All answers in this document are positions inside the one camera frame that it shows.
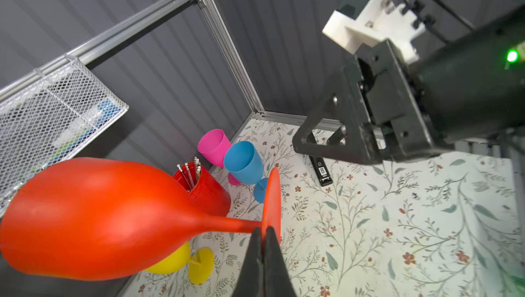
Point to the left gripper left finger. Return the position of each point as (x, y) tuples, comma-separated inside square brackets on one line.
[(250, 281)]

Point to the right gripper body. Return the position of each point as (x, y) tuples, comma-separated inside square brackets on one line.
[(403, 132)]

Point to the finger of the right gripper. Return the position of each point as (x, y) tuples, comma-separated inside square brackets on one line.
[(342, 99)]

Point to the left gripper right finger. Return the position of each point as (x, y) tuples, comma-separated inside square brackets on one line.
[(276, 281)]

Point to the yellow wine glass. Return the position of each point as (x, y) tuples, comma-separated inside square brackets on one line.
[(201, 264)]

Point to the blue wine glass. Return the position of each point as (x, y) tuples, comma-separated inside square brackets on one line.
[(244, 162)]

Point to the pink wine glass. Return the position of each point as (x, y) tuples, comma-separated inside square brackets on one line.
[(214, 146)]

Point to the red-orange wine glass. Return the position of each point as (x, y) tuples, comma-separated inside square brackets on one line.
[(94, 219)]

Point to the black stapler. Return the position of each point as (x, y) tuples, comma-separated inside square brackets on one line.
[(321, 170)]

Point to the red pen cup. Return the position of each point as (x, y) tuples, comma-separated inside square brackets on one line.
[(204, 190)]

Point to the white wire mesh basket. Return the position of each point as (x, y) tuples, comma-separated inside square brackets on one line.
[(52, 120)]

